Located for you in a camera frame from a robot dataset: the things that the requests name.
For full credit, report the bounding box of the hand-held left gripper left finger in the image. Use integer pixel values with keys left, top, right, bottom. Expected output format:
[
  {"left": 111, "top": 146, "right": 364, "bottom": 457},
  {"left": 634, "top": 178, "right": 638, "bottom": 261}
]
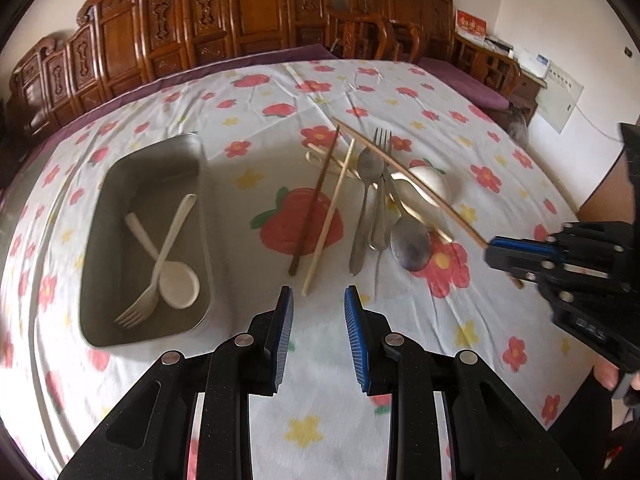
[{"left": 57, "top": 286, "right": 294, "bottom": 480}]

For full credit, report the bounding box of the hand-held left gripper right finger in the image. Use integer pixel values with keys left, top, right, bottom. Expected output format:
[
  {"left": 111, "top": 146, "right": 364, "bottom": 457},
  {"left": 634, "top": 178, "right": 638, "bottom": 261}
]
[{"left": 344, "top": 285, "right": 583, "bottom": 480}]

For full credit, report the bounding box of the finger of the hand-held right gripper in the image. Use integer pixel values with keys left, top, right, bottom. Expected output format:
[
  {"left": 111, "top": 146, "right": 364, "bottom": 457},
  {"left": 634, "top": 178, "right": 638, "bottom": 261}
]
[
  {"left": 484, "top": 236, "right": 568, "bottom": 267},
  {"left": 505, "top": 260, "right": 567, "bottom": 287}
]

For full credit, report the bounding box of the large metal spoon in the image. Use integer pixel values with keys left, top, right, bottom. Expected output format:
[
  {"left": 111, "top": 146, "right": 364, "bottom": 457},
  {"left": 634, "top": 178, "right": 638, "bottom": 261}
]
[{"left": 381, "top": 174, "right": 432, "bottom": 273}]

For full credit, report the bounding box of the long light wooden chopstick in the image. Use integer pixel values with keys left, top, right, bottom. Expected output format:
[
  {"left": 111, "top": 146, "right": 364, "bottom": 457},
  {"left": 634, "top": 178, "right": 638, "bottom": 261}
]
[
  {"left": 331, "top": 116, "right": 524, "bottom": 289},
  {"left": 342, "top": 124, "right": 454, "bottom": 245}
]

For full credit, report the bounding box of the metal fork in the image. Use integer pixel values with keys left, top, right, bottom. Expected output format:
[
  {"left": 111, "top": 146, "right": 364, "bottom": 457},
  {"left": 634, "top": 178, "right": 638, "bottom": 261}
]
[{"left": 368, "top": 127, "right": 394, "bottom": 252}]

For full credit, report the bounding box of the dark brown chopstick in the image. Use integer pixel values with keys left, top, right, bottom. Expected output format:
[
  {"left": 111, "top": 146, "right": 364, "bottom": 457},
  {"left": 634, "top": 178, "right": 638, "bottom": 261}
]
[{"left": 288, "top": 126, "right": 342, "bottom": 277}]

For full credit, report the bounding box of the small metal spoon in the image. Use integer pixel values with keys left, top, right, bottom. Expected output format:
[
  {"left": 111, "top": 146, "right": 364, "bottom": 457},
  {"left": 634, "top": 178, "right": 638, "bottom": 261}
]
[{"left": 349, "top": 147, "right": 384, "bottom": 277}]

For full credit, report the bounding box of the metal tray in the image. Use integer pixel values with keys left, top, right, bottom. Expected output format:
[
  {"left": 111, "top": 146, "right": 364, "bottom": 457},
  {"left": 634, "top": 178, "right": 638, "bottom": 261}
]
[{"left": 79, "top": 132, "right": 217, "bottom": 349}]

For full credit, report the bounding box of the person's right forearm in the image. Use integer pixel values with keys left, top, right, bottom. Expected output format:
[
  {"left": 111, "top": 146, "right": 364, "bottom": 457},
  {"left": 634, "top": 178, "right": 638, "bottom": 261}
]
[{"left": 577, "top": 122, "right": 640, "bottom": 226}]

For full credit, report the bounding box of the person's right hand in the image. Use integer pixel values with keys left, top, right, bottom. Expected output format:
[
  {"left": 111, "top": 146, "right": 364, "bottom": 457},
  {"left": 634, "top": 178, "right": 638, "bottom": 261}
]
[{"left": 593, "top": 363, "right": 640, "bottom": 406}]

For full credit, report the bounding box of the white ceramic spoon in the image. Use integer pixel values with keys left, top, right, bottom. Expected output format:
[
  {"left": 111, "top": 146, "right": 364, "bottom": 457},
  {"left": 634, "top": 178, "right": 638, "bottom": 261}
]
[{"left": 389, "top": 165, "right": 454, "bottom": 207}]

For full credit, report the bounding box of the cream plastic spoon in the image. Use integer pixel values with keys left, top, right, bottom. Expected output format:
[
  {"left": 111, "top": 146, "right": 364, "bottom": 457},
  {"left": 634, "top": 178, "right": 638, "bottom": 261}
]
[{"left": 124, "top": 212, "right": 202, "bottom": 310}]

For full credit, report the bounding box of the cream plastic fork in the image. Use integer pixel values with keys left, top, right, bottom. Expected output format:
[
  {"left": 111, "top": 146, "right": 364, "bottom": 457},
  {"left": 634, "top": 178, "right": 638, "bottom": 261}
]
[{"left": 114, "top": 194, "right": 198, "bottom": 329}]

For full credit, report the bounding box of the person's dark clothing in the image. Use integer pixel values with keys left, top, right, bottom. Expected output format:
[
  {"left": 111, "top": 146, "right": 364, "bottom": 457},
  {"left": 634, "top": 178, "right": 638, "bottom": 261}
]
[{"left": 547, "top": 372, "right": 640, "bottom": 480}]

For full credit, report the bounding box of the wooden side cabinet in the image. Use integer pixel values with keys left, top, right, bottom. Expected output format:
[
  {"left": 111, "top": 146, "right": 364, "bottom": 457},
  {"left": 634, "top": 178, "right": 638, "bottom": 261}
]
[{"left": 451, "top": 34, "right": 542, "bottom": 111}]

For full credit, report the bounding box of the white router box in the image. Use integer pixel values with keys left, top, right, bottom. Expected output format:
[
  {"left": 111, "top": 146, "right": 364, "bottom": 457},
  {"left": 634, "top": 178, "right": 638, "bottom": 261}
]
[{"left": 514, "top": 49, "right": 552, "bottom": 80}]

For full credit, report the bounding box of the purple tablecloth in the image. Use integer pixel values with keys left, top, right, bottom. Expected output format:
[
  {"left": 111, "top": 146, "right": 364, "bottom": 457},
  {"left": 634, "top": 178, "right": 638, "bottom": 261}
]
[{"left": 47, "top": 44, "right": 511, "bottom": 133}]

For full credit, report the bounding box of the floral tablecloth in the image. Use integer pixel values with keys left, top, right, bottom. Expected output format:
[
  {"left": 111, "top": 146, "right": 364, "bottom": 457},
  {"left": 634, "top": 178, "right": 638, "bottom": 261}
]
[{"left": 0, "top": 59, "right": 583, "bottom": 480}]

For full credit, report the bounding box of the red calendar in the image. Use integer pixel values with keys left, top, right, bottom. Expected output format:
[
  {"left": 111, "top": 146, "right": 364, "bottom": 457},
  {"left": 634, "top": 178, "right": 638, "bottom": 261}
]
[{"left": 454, "top": 9, "right": 488, "bottom": 47}]

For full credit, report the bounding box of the wooden armchair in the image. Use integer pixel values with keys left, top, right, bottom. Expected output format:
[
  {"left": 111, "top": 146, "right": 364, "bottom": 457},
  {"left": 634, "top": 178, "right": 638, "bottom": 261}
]
[{"left": 326, "top": 10, "right": 422, "bottom": 64}]

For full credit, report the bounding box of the wide carved wooden screen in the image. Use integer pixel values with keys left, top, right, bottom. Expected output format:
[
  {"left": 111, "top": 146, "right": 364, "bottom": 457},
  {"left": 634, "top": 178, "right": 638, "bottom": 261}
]
[{"left": 9, "top": 0, "right": 332, "bottom": 142}]

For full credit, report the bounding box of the white wall cable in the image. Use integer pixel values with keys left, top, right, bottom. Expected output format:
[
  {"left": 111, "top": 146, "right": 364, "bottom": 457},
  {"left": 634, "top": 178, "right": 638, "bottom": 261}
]
[{"left": 574, "top": 102, "right": 622, "bottom": 142}]

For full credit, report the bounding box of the white wall panel box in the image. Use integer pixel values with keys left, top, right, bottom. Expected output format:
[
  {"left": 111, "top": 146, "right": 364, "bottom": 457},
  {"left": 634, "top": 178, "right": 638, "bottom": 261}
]
[{"left": 534, "top": 59, "right": 586, "bottom": 135}]

